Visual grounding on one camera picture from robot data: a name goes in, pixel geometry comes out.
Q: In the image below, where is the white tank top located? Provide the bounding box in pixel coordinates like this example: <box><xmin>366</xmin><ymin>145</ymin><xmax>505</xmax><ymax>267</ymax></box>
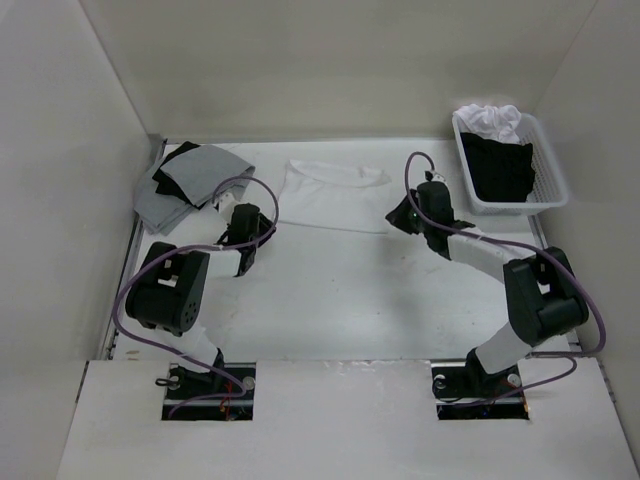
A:
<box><xmin>278</xmin><ymin>160</ymin><xmax>392</xmax><ymax>235</ymax></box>

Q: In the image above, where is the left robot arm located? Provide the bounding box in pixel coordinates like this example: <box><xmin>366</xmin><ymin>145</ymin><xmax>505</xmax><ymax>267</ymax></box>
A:
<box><xmin>124</xmin><ymin>203</ymin><xmax>276</xmax><ymax>399</ymax></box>

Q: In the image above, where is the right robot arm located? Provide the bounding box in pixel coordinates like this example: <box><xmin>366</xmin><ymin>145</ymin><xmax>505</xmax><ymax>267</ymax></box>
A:
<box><xmin>385</xmin><ymin>181</ymin><xmax>589</xmax><ymax>396</ymax></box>

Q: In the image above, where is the grey folded tank top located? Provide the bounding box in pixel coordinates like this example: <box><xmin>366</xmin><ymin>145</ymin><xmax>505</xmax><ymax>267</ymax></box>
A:
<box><xmin>134</xmin><ymin>145</ymin><xmax>255</xmax><ymax>235</ymax></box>

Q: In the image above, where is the black folded tank top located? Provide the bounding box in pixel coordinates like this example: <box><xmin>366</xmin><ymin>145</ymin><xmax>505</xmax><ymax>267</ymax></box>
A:
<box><xmin>152</xmin><ymin>141</ymin><xmax>201</xmax><ymax>209</ymax></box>

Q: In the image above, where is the black garment in basket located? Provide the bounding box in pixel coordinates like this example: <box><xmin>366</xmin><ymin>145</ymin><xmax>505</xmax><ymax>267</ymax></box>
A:
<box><xmin>461</xmin><ymin>132</ymin><xmax>536</xmax><ymax>203</ymax></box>

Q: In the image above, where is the white garment in basket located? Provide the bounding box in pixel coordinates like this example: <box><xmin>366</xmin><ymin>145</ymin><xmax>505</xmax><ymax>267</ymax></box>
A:
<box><xmin>454</xmin><ymin>104</ymin><xmax>522</xmax><ymax>144</ymax></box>

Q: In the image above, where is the white plastic basket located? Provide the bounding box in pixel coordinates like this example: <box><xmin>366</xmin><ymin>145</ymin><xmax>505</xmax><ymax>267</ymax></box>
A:
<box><xmin>451</xmin><ymin>113</ymin><xmax>569</xmax><ymax>216</ymax></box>

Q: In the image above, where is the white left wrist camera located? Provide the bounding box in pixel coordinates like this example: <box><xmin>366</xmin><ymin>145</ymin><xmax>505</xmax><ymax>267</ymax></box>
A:
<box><xmin>214</xmin><ymin>192</ymin><xmax>238</xmax><ymax>221</ymax></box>

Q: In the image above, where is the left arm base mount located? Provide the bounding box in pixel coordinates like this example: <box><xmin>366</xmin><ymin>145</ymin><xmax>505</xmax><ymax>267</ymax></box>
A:
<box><xmin>155</xmin><ymin>363</ymin><xmax>257</xmax><ymax>422</ymax></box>

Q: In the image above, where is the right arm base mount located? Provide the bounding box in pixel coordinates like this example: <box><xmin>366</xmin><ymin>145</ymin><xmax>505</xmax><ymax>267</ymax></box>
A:
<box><xmin>431</xmin><ymin>362</ymin><xmax>529</xmax><ymax>421</ymax></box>

